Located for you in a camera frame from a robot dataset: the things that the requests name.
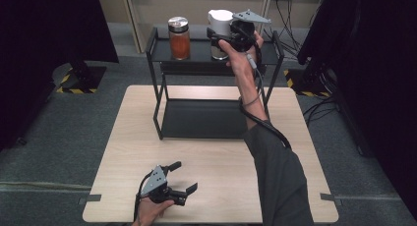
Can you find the person's left hand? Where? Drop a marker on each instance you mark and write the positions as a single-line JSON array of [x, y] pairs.
[[149, 213]]

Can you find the grey floor tape piece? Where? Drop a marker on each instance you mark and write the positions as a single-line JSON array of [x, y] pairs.
[[329, 197], [90, 198]]

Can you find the white plastic cup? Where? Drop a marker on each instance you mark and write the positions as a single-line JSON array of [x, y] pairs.
[[220, 21]]

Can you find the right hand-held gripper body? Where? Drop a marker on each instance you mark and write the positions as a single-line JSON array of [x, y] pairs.
[[242, 32]]

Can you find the stand base with hazard tape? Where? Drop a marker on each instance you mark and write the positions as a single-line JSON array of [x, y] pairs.
[[311, 83], [83, 78]]

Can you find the orange spice jar silver lid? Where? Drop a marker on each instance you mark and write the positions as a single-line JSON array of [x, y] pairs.
[[179, 42]]

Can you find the black two-tier metal shelf rack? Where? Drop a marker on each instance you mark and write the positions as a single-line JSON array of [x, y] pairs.
[[200, 52]]

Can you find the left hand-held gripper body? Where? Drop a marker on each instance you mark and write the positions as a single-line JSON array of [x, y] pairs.
[[155, 183]]

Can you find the person's right hand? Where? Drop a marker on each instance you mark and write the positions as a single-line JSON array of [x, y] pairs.
[[241, 64]]

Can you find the black curtain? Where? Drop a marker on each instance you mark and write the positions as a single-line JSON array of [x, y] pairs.
[[377, 72], [39, 55]]

